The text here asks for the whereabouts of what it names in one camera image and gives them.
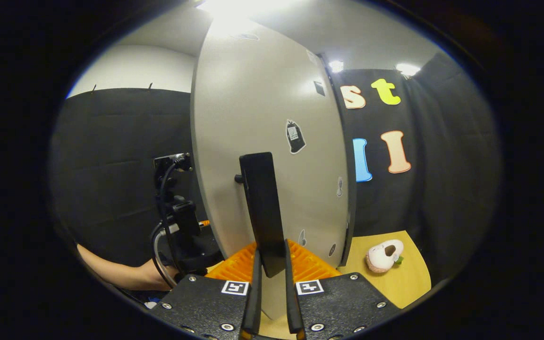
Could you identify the small ceiling light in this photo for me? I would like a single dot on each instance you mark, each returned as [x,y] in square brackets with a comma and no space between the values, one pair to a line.
[408,69]
[336,66]

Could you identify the pink plush toy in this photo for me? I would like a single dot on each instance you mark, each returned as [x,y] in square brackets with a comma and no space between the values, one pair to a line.
[383,257]

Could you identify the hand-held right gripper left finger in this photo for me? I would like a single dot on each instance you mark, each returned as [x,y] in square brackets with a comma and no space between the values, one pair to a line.
[206,302]

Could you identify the black backdrop cloth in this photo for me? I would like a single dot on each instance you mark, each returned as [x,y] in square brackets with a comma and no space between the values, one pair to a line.
[111,165]

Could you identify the large ceiling light panel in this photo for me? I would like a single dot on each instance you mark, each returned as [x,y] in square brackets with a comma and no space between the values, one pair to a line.
[234,7]

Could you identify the dark grey cabinet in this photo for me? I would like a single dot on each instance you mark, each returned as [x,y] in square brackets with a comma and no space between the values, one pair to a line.
[351,212]

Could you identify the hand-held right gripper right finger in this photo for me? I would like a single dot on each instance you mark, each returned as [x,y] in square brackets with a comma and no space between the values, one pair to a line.
[343,302]

